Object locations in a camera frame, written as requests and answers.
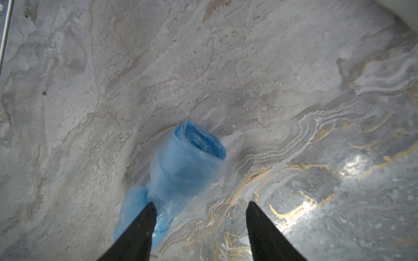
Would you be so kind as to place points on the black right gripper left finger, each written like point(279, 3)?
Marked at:
point(136, 242)

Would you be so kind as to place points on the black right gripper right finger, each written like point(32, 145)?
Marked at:
point(267, 242)

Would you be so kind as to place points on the blue roll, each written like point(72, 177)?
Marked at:
point(183, 167)

